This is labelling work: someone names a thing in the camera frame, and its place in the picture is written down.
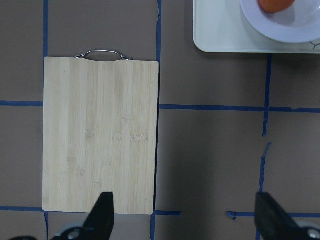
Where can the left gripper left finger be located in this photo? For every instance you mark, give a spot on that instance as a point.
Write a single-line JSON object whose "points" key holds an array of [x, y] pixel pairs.
{"points": [[100, 222]]}

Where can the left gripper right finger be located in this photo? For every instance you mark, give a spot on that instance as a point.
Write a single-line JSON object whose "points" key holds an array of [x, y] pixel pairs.
{"points": [[271, 220]]}

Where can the white round plate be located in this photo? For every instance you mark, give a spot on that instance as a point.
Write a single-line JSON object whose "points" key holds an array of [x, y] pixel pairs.
{"points": [[299, 23]]}

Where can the orange mandarin fruit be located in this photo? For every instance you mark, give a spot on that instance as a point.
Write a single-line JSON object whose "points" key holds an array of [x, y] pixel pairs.
{"points": [[275, 6]]}

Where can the cream bear-print tray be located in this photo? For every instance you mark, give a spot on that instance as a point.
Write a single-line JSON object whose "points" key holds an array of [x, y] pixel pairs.
{"points": [[220, 26]]}

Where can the bamboo cutting board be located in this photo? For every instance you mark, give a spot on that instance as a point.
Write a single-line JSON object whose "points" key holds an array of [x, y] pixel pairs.
{"points": [[99, 134]]}

